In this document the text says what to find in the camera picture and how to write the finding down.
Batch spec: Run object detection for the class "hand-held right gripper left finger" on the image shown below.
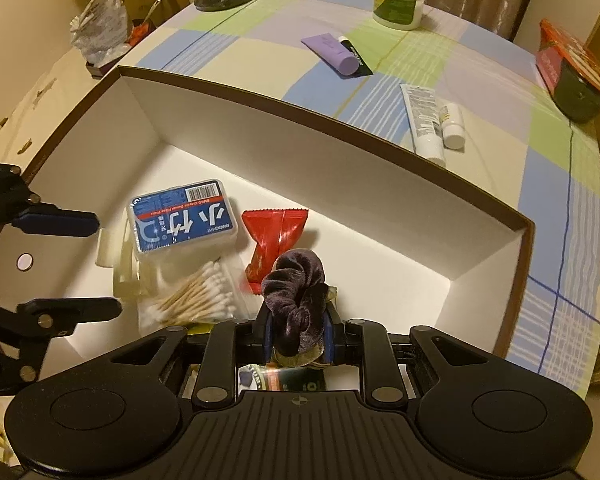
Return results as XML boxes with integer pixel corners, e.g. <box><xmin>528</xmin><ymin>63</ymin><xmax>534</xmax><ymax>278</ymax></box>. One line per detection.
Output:
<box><xmin>107</xmin><ymin>310</ymin><xmax>276</xmax><ymax>407</ymax></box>

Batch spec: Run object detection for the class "white printed tube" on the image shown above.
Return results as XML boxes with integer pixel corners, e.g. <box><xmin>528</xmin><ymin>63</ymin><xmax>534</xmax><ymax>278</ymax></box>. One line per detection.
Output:
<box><xmin>400</xmin><ymin>83</ymin><xmax>447</xmax><ymax>166</ymax></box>

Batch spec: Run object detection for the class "checked tablecloth covered desktop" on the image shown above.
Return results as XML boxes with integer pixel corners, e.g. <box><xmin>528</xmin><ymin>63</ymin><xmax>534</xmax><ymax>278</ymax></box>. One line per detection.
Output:
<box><xmin>115</xmin><ymin>0</ymin><xmax>600</xmax><ymax>401</ymax></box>

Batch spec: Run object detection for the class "red lidded instant noodle bowl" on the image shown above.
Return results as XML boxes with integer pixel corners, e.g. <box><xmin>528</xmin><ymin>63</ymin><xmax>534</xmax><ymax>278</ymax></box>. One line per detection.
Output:
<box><xmin>536</xmin><ymin>19</ymin><xmax>600</xmax><ymax>123</ymax></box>

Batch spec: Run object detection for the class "crumpled clear plastic bag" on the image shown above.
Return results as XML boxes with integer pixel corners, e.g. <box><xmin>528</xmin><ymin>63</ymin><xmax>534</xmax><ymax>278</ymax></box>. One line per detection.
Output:
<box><xmin>70</xmin><ymin>0</ymin><xmax>133</xmax><ymax>66</ymax></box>

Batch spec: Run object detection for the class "small white bottle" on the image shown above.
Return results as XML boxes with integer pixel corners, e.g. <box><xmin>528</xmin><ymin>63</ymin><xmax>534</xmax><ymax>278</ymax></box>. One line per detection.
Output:
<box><xmin>440</xmin><ymin>103</ymin><xmax>467</xmax><ymax>150</ymax></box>

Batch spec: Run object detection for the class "blue floss pick box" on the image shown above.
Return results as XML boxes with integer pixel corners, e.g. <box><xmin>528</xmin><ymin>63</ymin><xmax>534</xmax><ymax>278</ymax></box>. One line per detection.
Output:
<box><xmin>130</xmin><ymin>178</ymin><xmax>241</xmax><ymax>261</ymax></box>

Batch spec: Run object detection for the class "cream plastic clip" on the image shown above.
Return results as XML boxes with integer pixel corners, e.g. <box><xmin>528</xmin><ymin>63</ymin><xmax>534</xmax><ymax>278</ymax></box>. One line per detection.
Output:
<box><xmin>96</xmin><ymin>227</ymin><xmax>141</xmax><ymax>301</ymax></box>

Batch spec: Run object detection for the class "purple tube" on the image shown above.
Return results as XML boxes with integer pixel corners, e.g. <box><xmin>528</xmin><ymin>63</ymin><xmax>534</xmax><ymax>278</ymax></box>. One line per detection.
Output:
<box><xmin>301</xmin><ymin>33</ymin><xmax>361</xmax><ymax>77</ymax></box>

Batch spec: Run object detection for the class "black lip balm tube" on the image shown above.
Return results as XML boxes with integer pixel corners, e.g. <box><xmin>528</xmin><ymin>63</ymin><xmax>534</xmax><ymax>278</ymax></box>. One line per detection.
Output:
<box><xmin>337</xmin><ymin>36</ymin><xmax>374</xmax><ymax>77</ymax></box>

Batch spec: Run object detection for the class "dark velvet scrunchie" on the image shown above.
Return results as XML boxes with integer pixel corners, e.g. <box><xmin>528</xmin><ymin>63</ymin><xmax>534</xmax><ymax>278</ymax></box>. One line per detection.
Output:
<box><xmin>260</xmin><ymin>249</ymin><xmax>331</xmax><ymax>356</ymax></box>

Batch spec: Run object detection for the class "red snack packet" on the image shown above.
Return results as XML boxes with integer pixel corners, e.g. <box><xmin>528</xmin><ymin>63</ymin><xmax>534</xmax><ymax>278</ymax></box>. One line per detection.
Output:
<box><xmin>241</xmin><ymin>208</ymin><xmax>310</xmax><ymax>293</ymax></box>

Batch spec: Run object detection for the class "bag of cotton swabs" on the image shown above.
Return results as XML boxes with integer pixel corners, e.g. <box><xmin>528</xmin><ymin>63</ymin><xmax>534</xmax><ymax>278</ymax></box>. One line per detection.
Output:
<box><xmin>132</xmin><ymin>255</ymin><xmax>251</xmax><ymax>331</ymax></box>

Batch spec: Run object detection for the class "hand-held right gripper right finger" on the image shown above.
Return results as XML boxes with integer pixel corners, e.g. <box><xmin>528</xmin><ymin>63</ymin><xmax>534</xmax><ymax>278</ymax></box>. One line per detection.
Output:
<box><xmin>322</xmin><ymin>310</ymin><xmax>486</xmax><ymax>407</ymax></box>

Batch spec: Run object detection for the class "white brown-rimmed storage box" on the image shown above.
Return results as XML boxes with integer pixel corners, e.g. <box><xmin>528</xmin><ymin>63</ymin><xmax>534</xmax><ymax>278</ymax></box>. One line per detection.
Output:
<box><xmin>0</xmin><ymin>65</ymin><xmax>537</xmax><ymax>401</ymax></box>

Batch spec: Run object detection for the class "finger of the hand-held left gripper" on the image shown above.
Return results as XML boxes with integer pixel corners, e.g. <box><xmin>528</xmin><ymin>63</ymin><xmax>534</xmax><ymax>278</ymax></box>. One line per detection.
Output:
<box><xmin>0</xmin><ymin>161</ymin><xmax>101</xmax><ymax>238</ymax></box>
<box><xmin>0</xmin><ymin>296</ymin><xmax>123</xmax><ymax>397</ymax></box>

